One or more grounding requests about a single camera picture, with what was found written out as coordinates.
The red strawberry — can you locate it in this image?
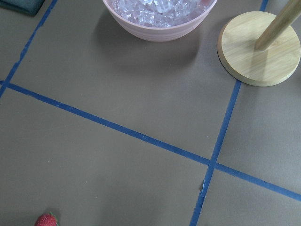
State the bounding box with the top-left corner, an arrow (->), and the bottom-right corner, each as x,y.
34,212 -> 59,226

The pink bowl with ice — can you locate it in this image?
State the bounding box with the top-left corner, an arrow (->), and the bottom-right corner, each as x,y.
103,0 -> 217,42

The wooden paper towel stand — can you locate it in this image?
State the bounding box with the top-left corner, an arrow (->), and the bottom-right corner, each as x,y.
217,0 -> 301,87

